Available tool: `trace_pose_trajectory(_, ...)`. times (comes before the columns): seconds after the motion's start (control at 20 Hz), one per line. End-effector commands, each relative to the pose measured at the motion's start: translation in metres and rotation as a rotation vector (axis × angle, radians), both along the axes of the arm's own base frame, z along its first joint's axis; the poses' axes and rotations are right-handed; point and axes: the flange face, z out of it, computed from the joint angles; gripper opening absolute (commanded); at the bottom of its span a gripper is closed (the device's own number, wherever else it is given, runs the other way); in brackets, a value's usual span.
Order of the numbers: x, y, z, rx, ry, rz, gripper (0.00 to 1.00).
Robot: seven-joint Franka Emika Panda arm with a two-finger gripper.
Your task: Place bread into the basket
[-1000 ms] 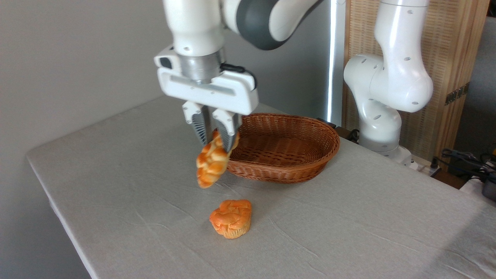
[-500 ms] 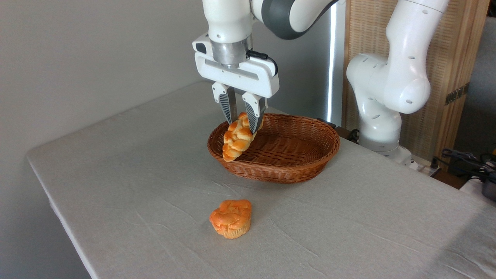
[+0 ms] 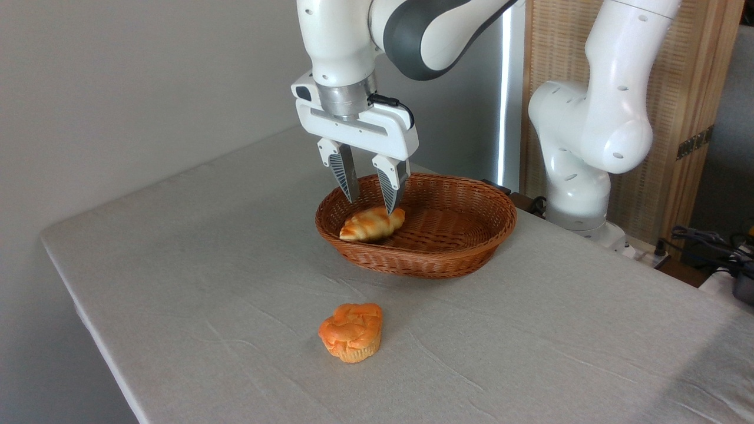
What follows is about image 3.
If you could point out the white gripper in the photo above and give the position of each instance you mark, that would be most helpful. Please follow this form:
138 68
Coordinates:
383 132

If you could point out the braided golden bread loaf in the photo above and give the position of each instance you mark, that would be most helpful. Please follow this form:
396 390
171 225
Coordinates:
371 225

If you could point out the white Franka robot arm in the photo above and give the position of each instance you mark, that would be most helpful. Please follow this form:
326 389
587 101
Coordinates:
341 41

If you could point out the brown wicker basket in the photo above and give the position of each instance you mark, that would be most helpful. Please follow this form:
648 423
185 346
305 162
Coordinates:
447 253

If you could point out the dark brown table clamp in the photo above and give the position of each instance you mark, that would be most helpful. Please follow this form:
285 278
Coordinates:
521 201

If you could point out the orange muffin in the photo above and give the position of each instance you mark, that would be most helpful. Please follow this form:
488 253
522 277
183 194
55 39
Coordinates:
350 333

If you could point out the light grey tablecloth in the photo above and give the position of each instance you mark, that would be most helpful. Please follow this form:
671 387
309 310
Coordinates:
471 353

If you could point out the white power strip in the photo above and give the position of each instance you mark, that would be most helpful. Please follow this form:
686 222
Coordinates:
645 254

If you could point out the dark metal screen hinge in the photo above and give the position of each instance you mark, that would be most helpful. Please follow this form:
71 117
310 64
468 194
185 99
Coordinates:
695 142

